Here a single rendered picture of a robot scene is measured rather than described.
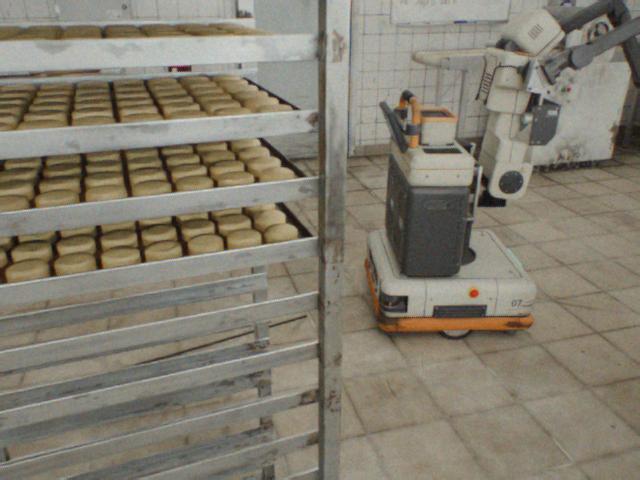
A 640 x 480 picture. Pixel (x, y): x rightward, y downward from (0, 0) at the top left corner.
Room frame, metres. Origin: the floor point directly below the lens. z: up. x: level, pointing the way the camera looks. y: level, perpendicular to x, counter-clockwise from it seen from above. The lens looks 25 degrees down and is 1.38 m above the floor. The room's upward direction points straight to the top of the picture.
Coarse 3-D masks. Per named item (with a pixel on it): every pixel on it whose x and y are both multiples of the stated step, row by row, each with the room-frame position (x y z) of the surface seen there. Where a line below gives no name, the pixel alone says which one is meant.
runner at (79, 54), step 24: (0, 48) 0.59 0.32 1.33; (24, 48) 0.60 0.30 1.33; (48, 48) 0.60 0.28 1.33; (72, 48) 0.61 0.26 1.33; (96, 48) 0.62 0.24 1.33; (120, 48) 0.63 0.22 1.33; (144, 48) 0.64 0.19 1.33; (168, 48) 0.65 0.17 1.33; (192, 48) 0.66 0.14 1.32; (216, 48) 0.67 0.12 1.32; (240, 48) 0.68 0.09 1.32; (264, 48) 0.69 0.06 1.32; (288, 48) 0.70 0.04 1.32; (312, 48) 0.71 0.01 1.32
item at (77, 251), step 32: (128, 224) 0.77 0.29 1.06; (160, 224) 0.77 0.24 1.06; (192, 224) 0.77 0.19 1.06; (224, 224) 0.77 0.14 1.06; (256, 224) 0.79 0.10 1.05; (0, 256) 0.66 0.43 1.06; (32, 256) 0.66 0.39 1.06; (64, 256) 0.66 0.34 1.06; (96, 256) 0.70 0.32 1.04; (128, 256) 0.66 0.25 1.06; (160, 256) 0.66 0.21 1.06
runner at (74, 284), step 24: (312, 240) 0.71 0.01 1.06; (144, 264) 0.63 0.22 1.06; (168, 264) 0.64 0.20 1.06; (192, 264) 0.65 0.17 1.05; (216, 264) 0.66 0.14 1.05; (240, 264) 0.67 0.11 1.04; (0, 288) 0.57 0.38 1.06; (24, 288) 0.58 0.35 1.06; (48, 288) 0.59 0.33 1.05; (72, 288) 0.59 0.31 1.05; (96, 288) 0.60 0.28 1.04; (120, 288) 0.61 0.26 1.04
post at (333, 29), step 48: (336, 0) 0.68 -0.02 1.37; (336, 48) 0.69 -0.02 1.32; (336, 96) 0.69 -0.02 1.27; (336, 144) 0.69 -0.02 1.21; (336, 192) 0.69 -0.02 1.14; (336, 240) 0.69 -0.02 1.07; (336, 288) 0.69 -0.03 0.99; (336, 336) 0.69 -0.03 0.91; (336, 384) 0.69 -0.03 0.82; (336, 432) 0.69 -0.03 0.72
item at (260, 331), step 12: (240, 0) 1.10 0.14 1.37; (252, 0) 1.11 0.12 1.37; (240, 12) 1.10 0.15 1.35; (252, 12) 1.11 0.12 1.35; (264, 264) 1.11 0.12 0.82; (252, 300) 1.13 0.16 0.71; (264, 324) 1.11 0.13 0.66; (264, 336) 1.11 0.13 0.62; (264, 396) 1.11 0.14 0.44; (264, 420) 1.11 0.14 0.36; (264, 468) 1.11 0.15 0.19
